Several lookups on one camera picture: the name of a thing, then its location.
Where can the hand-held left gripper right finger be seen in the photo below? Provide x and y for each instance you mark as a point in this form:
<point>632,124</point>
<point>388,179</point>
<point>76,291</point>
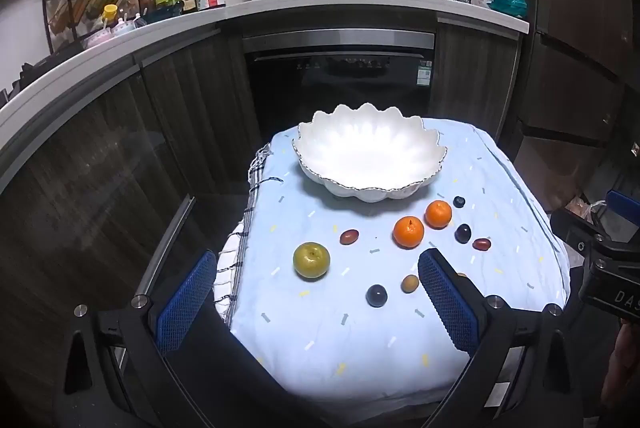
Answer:
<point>447,303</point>

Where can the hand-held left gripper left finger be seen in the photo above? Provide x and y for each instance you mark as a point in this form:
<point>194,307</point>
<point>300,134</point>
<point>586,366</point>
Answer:
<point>185,303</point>

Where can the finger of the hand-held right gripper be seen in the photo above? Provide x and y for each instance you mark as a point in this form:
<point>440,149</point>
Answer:
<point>575,230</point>
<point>624,207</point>

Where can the yellow-brown small fruit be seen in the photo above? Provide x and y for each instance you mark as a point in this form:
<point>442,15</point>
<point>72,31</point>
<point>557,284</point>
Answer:
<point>410,283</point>

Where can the red grape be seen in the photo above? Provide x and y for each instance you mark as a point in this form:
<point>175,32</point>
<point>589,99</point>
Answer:
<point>481,244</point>

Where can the dark purple grape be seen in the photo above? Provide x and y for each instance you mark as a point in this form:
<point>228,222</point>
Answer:
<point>463,233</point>
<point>376,296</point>

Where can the orange mandarin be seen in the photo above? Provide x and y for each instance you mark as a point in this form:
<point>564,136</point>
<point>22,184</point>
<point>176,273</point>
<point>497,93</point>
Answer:
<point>408,232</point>
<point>438,214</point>

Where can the blueberry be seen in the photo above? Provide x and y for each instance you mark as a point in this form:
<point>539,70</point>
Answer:
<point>459,202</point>

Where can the red cherry tomato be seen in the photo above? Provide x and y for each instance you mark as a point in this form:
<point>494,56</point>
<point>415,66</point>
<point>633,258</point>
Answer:
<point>349,236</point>

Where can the green apple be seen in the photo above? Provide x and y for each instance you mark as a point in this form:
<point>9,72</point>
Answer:
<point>311,260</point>

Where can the white scalloped bowl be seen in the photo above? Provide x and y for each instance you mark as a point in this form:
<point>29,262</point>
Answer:
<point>367,153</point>

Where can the person's right hand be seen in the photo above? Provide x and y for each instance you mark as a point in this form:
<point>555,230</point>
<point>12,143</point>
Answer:
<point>624,363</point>

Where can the plastic bag of potatoes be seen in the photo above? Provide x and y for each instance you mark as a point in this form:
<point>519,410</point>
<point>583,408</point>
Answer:
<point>582,209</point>

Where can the white checked cloth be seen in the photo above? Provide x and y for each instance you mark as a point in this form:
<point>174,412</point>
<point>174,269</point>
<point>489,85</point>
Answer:
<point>240,253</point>

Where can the light blue patterned tablecloth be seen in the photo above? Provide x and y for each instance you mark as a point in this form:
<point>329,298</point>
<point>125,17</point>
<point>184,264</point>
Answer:
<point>325,338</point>

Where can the dark refrigerator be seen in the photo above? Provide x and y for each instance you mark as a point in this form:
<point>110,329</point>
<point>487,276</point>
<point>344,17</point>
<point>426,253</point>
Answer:
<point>575,33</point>

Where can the teal packet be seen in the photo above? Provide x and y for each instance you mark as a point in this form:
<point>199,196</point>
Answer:
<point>507,2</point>

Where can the black built-in dishwasher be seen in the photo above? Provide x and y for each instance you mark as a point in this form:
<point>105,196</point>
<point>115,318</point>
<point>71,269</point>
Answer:
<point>340,83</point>

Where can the yellow cap bottle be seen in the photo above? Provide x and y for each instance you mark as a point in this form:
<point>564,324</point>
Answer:
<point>109,15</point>

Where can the white kitchen countertop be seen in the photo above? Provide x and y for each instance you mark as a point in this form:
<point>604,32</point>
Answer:
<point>300,5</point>

